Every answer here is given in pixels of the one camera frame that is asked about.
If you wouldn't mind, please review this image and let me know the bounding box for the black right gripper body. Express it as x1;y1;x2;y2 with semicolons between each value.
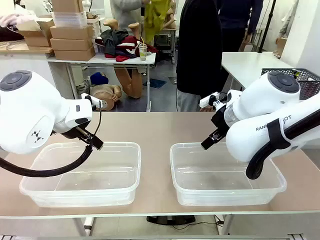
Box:
210;108;231;141

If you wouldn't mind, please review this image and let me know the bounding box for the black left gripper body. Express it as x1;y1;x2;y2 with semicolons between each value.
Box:
52;123;98;146

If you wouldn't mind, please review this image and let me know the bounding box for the clear plastic bin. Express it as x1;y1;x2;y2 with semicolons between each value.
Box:
169;142;288;207
19;141;142;208

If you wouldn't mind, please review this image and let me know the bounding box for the black plastic mesh basket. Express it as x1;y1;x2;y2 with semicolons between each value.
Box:
261;67;320;101

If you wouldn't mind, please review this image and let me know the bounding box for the small white basket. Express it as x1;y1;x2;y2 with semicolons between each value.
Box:
86;14;100;28

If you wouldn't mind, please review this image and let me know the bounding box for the tan mannequin torso lying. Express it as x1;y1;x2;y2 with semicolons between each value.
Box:
89;83;123;111

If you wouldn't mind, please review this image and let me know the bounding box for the blue cloth bundle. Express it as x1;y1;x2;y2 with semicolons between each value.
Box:
89;72;110;86

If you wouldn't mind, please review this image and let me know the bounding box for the plain white table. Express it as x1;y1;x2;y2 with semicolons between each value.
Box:
221;51;301;92

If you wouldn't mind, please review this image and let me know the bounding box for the white table with clothes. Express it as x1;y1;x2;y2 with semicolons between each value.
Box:
47;52;157;113

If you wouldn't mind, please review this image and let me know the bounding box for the tan mannequin leg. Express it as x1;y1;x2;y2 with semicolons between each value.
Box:
114;67;143;100

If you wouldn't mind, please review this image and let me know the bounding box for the blue floor mat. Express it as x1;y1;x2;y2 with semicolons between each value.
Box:
149;78;168;89

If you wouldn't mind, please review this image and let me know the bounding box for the person in black top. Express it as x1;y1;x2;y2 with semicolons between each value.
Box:
175;0;224;113

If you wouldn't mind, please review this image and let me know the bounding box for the flat cardboard box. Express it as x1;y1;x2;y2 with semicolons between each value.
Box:
49;24;94;40
50;37;95;51
53;48;96;62

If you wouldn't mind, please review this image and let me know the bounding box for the white table leg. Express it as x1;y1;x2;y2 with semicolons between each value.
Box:
221;214;235;236
72;216;96;237

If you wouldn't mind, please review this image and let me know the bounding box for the black floor base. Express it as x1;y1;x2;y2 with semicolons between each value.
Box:
146;215;197;226

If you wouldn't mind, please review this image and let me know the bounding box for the dark grey jacket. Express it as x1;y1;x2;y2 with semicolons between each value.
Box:
100;28;129;56

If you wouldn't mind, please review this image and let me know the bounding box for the plastic cup green drink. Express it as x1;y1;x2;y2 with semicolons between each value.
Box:
138;37;149;62

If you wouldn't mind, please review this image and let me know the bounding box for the maroon striped garment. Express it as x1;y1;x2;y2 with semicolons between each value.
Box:
94;35;159;63

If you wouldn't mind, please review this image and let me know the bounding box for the person in navy top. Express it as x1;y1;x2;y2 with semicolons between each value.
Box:
219;0;265;53

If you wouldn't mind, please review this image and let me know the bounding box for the open cardboard box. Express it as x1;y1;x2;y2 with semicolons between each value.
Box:
17;18;55;48

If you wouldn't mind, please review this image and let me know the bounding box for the black tripod stand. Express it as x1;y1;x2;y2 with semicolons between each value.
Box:
258;0;277;53

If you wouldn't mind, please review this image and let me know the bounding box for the tan mannequin foot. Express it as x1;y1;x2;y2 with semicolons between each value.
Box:
128;21;141;35
103;18;120;32

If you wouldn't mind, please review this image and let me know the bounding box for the stack of clear containers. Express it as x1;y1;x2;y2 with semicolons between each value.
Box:
52;11;88;28

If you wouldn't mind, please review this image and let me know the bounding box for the yellow green garment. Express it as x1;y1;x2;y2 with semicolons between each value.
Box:
144;0;171;46

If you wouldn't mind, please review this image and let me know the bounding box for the person in light grey jacket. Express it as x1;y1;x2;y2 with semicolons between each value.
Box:
275;0;300;38

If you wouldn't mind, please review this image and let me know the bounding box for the tall cardboard box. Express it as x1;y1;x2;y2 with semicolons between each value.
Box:
51;0;85;13

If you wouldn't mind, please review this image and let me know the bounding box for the person in grey top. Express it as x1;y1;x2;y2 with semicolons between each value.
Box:
109;0;151;30

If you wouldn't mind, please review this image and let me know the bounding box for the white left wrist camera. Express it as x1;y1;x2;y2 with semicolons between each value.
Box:
80;92;104;112

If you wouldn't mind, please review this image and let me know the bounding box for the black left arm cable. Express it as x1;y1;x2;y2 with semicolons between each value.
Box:
0;99;104;178

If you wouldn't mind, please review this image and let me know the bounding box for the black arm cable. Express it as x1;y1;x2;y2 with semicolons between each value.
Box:
245;101;320;180
0;99;104;178

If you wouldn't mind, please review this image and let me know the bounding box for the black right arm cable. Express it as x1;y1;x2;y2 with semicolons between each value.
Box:
245;101;320;180

